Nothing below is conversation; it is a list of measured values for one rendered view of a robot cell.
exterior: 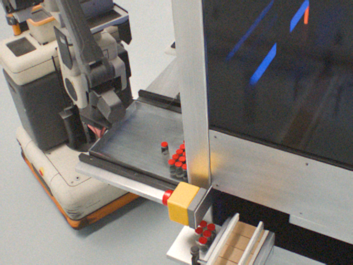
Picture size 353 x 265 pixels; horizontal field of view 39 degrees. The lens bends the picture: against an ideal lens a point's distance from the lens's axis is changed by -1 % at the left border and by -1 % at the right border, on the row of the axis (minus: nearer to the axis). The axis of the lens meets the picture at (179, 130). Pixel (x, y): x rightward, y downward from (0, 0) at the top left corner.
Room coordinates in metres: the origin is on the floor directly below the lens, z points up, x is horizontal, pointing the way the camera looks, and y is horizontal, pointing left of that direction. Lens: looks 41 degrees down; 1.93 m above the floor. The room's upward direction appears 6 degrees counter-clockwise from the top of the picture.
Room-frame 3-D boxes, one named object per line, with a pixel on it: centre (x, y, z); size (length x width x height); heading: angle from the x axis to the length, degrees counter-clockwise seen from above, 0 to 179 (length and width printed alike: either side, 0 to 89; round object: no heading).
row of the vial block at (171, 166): (1.08, -0.01, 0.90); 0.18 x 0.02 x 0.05; 148
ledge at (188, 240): (0.76, -0.03, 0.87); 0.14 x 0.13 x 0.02; 58
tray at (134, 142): (1.13, 0.06, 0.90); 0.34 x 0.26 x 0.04; 58
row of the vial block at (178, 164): (1.07, -0.03, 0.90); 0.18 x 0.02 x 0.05; 148
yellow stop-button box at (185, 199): (0.79, 0.00, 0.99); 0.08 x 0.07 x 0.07; 58
